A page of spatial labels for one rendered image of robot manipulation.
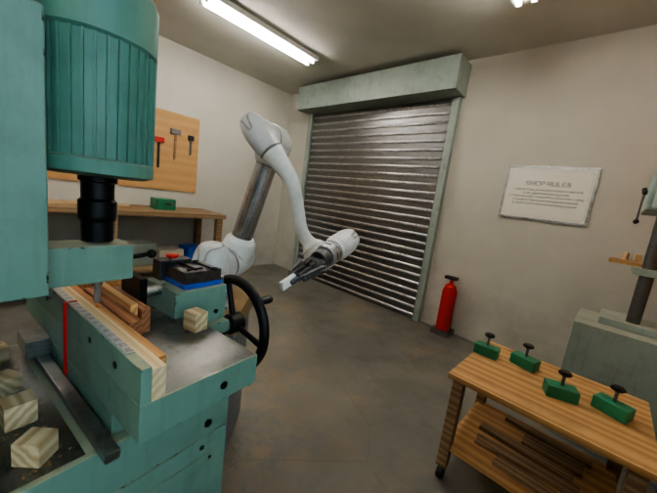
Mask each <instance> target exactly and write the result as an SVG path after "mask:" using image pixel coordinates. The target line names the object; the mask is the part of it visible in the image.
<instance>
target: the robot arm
mask: <svg viewBox="0 0 657 493"><path fill-rule="evenodd" d="M240 126H241V132H242V134H243V136H244V138H245V140H246V141H247V142H248V144H249V145H250V147H251V148H252V149H253V150H254V151H255V160H256V162H255V165H254V168H253V171H252V174H251V177H250V180H249V183H248V186H247V189H246V192H245V195H244V198H243V201H242V204H241V209H240V212H239V215H238V218H237V221H236V224H235V227H234V230H233V232H231V233H229V234H227V235H226V237H225V239H224V240H223V242H222V243H220V242H216V241H208V242H203V243H201V244H200V245H199V246H197V248H196V250H195V252H194V255H193V259H192V260H199V261H203V262H205V263H208V264H211V265H213V266H216V267H218V268H221V275H223V276H224V275H230V274H232V275H237V276H238V275H240V274H242V273H243V272H245V271H246V270H248V269H249V268H250V267H251V265H252V264H253V262H254V258H255V252H254V250H255V242H254V240H253V239H252V237H253V234H254V231H255V229H256V226H257V223H258V220H259V217H260V215H261V212H262V209H263V206H264V203H265V200H266V199H267V196H268V193H269V190H270V187H271V184H272V182H273V179H274V176H275V173H277V174H278V175H279V176H280V177H281V178H282V180H283V182H284V183H285V187H286V191H287V195H288V199H289V204H290V209H291V214H292V218H293V223H294V227H295V231H296V234H297V237H298V239H299V241H300V243H301V244H302V246H303V252H302V253H303V255H304V259H303V260H302V259H301V258H298V260H297V262H296V263H295V264H294V265H293V266H292V267H291V268H290V269H289V270H288V276H287V277H285V278H284V279H283V280H282V281H280V282H279V285H280V291H284V290H286V289H287V288H289V287H290V286H291V285H294V284H296V283H297V282H300V281H303V282H307V281H309V280H311V279H313V278H315V277H317V276H319V275H321V274H324V273H326V272H327V270H328V269H329V268H330V267H332V266H333V265H334V264H335V263H336V262H338V261H340V260H342V259H344V258H346V257H347V256H348V255H349V254H351V253H352V252H353V251H354V250H355V249H356V247H357V246H358V244H359V241H360V238H359V236H358V234H357V233H356V232H355V231H354V230H353V229H344V230H341V231H339V232H337V233H335V234H333V235H332V236H330V237H329V238H328V239H327V240H326V241H325V242H323V241H322V240H318V239H315V238H314V237H313V236H312V235H311V234H310V232H309V230H308V227H307V223H306V216H305V209H304V202H303V197H302V190H301V186H300V182H299V179H298V176H297V174H296V172H295V170H294V168H293V166H292V164H291V162H290V160H289V159H288V157H287V156H288V155H289V154H290V152H291V149H292V141H291V138H290V136H289V134H288V133H287V132H286V131H285V130H284V129H283V128H281V127H280V126H279V125H277V124H275V123H272V122H270V121H268V120H266V119H263V117H262V116H260V115H259V114H257V113H255V112H248V113H246V114H245V115H244V116H243V117H242V118H241V123H240ZM306 277H307V278H306Z"/></svg>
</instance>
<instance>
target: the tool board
mask: <svg viewBox="0 0 657 493"><path fill-rule="evenodd" d="M199 122H200V120H199V119H196V118H192V117H189V116H185V115H182V114H178V113H176V112H170V111H166V110H163V109H159V108H155V131H154V157H153V180H149V181H143V182H141V181H129V180H120V179H118V181H117V184H115V185H122V186H131V187H141V188H151V189H160V190H170V191H180V192H189V193H195V192H196V186H197V154H198V138H199ZM47 178H55V179H65V180H73V181H80V180H78V179H77V174H70V173H62V172H56V171H50V170H47Z"/></svg>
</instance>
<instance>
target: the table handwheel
mask: <svg viewBox="0 0 657 493"><path fill-rule="evenodd" d="M224 284H226V285H227V294H228V302H229V313H230V314H226V315H224V318H226V319H228V320H229V330H227V331H226V332H223V333H221V334H223V335H225V334H228V335H232V334H235V333H238V332H240V333H241V334H242V335H244V336H245V337H246V338H248V339H249V340H250V341H251V342H252V343H253V344H254V345H255V346H256V347H257V349H256V352H255V353H256V354H257V362H256V367H257V366H258V365H259V364H260V363H261V362H262V360H263V358H264V357H265V354H266V352H267V349H268V345H269V339H270V325H269V319H268V314H267V310H266V307H265V305H264V302H263V300H262V298H261V296H260V294H259V293H258V291H257V290H256V289H255V287H254V286H253V285H252V284H251V283H250V282H249V281H247V280H246V279H244V278H243V277H240V276H237V275H232V274H230V275H224ZM232 284H233V285H236V286H238V287H239V288H241V289H242V290H243V291H244V292H245V293H246V294H247V296H248V297H249V299H250V300H251V302H252V304H253V306H254V309H255V312H256V315H257V319H258V324H259V340H258V339H257V338H256V337H254V336H253V335H252V334H251V333H250V332H249V331H248V330H246V329H245V328H244V327H245V318H244V316H243V315H242V314H241V313H240V312H239V311H237V312H236V309H235V304H234V296H233V287H232Z"/></svg>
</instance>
